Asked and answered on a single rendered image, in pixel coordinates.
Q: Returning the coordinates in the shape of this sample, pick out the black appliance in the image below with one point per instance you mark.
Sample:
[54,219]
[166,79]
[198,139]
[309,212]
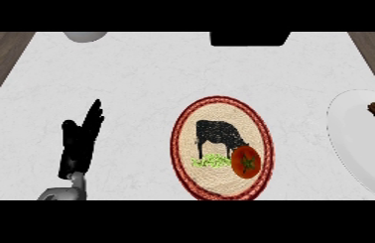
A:
[248,38]

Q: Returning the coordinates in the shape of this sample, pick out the oval woven cow placemat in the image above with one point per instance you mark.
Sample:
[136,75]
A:
[215,121]

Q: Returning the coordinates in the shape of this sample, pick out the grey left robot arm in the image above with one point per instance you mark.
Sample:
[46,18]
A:
[68,192]

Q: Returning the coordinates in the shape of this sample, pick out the brown item on plate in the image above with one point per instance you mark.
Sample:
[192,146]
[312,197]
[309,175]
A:
[372,108]

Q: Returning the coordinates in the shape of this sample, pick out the orange-red round vegetable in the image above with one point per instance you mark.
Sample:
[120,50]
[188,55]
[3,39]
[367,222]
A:
[246,162]

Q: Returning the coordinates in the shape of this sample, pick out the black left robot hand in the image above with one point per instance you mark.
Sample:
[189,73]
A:
[79,144]

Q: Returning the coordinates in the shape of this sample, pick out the white plate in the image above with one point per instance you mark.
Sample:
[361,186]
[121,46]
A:
[353,134]

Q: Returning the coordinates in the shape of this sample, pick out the pale grey round object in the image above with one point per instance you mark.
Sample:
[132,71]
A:
[85,36]

